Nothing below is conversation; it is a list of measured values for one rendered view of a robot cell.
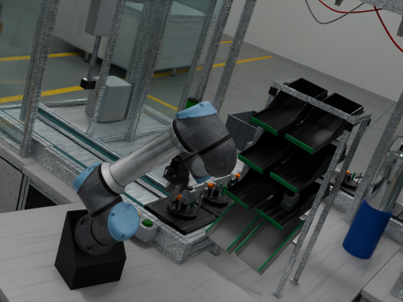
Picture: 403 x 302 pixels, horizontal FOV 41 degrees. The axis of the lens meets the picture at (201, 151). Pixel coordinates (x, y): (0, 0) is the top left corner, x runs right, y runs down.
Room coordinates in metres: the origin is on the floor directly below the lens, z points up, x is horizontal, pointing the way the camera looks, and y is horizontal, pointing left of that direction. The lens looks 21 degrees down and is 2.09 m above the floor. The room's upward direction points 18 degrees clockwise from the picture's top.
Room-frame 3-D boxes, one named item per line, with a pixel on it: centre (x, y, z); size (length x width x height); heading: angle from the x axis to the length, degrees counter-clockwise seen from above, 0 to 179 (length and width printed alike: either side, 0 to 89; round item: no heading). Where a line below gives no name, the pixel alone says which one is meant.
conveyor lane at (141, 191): (2.29, 0.25, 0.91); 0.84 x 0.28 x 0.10; 60
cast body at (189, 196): (2.13, -0.01, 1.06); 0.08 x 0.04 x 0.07; 150
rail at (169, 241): (2.13, 0.31, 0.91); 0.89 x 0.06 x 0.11; 60
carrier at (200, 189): (2.35, -0.13, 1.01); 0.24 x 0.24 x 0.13; 60
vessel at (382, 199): (2.52, -0.92, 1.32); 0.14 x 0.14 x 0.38
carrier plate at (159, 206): (2.12, 0.00, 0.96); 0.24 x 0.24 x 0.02; 60
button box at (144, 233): (1.98, 0.18, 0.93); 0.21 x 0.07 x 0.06; 60
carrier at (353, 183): (3.15, -0.91, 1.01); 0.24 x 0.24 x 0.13; 60
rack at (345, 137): (2.05, -0.38, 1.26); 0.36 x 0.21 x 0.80; 60
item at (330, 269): (2.51, -0.22, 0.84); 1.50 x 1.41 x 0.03; 60
